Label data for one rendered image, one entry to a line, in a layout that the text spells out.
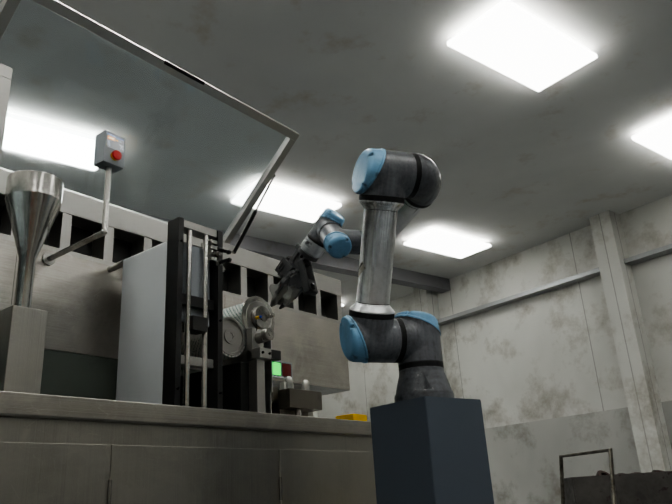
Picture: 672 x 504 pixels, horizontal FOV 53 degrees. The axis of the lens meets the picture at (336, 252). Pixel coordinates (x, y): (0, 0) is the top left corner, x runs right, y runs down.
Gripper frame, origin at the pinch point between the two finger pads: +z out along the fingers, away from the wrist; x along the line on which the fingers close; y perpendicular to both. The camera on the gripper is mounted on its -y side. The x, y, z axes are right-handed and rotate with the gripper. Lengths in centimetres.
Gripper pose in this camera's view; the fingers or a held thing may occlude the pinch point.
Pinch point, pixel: (278, 305)
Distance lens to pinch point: 217.7
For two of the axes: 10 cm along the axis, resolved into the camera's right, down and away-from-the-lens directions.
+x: -6.3, -2.4, -7.4
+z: -5.6, 8.0, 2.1
